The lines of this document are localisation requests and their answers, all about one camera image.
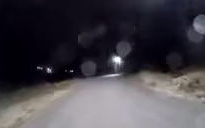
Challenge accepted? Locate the grey asphalt path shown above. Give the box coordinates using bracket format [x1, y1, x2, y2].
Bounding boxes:
[19, 73, 205, 128]

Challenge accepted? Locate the dry grass verge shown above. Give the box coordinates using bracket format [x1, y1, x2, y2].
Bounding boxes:
[133, 67, 205, 105]
[0, 79, 82, 128]

